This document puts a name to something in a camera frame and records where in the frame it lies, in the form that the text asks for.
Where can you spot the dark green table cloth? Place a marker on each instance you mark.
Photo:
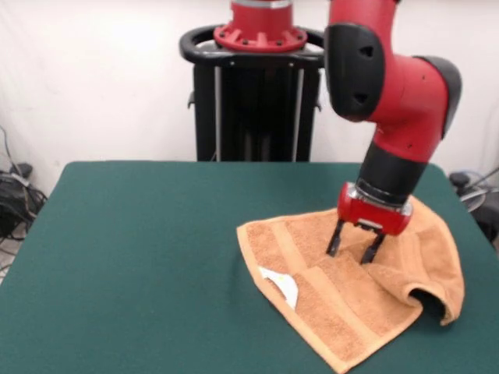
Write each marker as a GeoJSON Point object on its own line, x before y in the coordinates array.
{"type": "Point", "coordinates": [136, 272]}

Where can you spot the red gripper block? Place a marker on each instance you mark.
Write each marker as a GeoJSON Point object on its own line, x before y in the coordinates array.
{"type": "Point", "coordinates": [370, 216]}

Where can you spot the orange terry towel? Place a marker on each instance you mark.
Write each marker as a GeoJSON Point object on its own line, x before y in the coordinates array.
{"type": "Point", "coordinates": [331, 292]}

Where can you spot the black power adapter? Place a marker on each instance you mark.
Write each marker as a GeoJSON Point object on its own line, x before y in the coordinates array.
{"type": "Point", "coordinates": [25, 169]}
{"type": "Point", "coordinates": [460, 178]}

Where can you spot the grey round disc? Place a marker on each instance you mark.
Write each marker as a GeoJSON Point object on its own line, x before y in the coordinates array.
{"type": "Point", "coordinates": [473, 198]}

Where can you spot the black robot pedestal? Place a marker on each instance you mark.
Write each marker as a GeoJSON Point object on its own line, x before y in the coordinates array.
{"type": "Point", "coordinates": [257, 117]}

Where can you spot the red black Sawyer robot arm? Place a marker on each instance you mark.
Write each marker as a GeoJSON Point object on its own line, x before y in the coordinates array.
{"type": "Point", "coordinates": [405, 97]}

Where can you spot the black bulky object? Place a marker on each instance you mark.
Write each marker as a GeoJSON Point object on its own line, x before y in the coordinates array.
{"type": "Point", "coordinates": [489, 222]}

